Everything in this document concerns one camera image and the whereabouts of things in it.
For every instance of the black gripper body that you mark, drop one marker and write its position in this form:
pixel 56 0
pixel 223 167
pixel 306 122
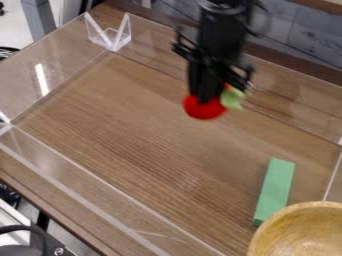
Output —
pixel 195 54

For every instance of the wooden bowl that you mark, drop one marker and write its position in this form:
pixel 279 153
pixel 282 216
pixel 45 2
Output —
pixel 304 229

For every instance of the red toy strawberry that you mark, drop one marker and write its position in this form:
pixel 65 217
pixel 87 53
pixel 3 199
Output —
pixel 206 111

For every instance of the clear acrylic enclosure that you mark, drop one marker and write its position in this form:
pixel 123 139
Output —
pixel 140 180

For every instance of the green rectangular block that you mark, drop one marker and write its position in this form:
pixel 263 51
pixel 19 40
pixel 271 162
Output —
pixel 275 189

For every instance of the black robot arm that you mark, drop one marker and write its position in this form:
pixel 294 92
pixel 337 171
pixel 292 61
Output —
pixel 214 54

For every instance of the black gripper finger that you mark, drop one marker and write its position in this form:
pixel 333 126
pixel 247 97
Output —
pixel 231 77
pixel 200 82

